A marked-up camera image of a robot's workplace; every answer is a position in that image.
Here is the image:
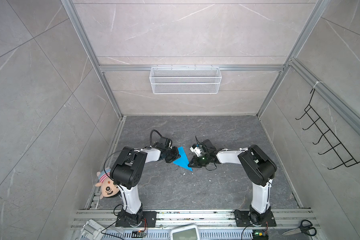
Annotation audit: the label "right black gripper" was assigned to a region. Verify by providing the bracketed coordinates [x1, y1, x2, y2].
[187, 153, 211, 169]

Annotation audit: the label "blue square paper sheet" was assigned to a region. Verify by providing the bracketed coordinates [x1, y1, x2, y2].
[173, 147, 193, 172]

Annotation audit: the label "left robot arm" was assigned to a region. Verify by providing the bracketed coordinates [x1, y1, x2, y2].
[110, 137, 181, 217]

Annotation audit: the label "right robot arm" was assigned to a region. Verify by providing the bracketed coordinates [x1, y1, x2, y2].
[188, 140, 277, 225]

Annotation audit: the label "plush doll toy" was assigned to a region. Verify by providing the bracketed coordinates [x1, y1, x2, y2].
[95, 168, 120, 200]

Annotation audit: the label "white display device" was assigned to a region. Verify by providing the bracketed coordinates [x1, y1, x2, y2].
[170, 224, 201, 240]

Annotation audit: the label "small orange circuit board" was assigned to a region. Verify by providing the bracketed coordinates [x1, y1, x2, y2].
[132, 230, 148, 238]

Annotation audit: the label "small green circuit board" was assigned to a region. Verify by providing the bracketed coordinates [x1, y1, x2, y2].
[253, 230, 269, 240]

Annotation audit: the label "white clamp device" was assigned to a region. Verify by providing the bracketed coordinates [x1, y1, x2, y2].
[79, 219, 106, 240]

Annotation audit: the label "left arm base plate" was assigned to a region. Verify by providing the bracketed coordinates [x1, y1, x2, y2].
[115, 211, 157, 228]

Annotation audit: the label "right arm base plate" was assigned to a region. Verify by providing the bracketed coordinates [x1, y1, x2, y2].
[233, 210, 277, 227]

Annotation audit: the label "white wire mesh basket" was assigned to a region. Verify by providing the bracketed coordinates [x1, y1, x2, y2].
[150, 67, 222, 95]

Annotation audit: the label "black handled scissors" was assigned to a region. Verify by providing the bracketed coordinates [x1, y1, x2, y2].
[282, 220, 317, 237]

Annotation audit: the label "black wire hook rack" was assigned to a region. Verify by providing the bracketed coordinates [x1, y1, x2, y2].
[295, 89, 360, 170]

